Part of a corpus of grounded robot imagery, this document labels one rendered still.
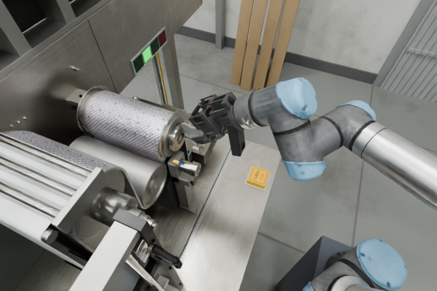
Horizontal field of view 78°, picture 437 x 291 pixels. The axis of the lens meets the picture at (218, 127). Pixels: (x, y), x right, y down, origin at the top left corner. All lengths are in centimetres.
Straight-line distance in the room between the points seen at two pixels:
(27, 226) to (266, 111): 42
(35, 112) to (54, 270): 51
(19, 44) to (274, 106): 58
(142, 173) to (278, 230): 139
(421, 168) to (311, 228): 153
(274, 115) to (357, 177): 187
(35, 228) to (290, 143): 43
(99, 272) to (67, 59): 59
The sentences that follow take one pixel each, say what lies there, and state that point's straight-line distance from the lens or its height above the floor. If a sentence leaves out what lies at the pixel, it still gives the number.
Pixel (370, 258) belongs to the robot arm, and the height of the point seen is 113.
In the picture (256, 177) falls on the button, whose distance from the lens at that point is 105.
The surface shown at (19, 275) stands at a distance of 110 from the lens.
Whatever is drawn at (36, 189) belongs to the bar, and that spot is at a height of 144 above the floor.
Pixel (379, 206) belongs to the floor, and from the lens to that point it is 229.
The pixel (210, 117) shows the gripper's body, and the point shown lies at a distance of 60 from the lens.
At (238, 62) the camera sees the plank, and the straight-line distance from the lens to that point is 264.
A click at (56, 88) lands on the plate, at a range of 86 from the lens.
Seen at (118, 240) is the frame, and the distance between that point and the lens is 44.
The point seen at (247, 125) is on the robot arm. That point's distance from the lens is 55.
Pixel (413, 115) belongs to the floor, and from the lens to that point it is 302.
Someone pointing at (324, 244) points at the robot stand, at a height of 90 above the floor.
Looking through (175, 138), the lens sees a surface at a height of 128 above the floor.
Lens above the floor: 184
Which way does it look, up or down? 51 degrees down
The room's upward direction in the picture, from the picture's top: straight up
